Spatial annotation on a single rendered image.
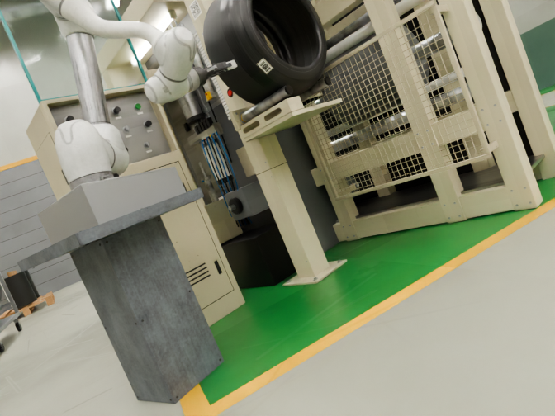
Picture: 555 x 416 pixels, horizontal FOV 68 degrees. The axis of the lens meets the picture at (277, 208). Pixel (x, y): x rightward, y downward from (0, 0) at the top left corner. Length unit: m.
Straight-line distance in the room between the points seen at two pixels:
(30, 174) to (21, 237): 1.45
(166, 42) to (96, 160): 0.48
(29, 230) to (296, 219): 9.35
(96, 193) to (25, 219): 9.71
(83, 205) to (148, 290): 0.36
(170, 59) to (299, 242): 1.13
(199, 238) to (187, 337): 0.73
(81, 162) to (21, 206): 9.56
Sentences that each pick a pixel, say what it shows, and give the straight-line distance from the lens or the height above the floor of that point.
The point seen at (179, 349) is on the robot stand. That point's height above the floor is 0.15.
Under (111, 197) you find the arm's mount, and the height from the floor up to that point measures 0.72.
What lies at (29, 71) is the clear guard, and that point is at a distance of 2.20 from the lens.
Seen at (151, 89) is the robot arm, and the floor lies 1.03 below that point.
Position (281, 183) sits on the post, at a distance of 2.15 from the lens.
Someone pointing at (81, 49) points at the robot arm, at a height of 1.34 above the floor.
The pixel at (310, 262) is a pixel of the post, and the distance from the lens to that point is 2.19.
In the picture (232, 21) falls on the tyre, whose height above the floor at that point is 1.23.
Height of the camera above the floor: 0.59
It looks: 5 degrees down
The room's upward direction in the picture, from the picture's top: 23 degrees counter-clockwise
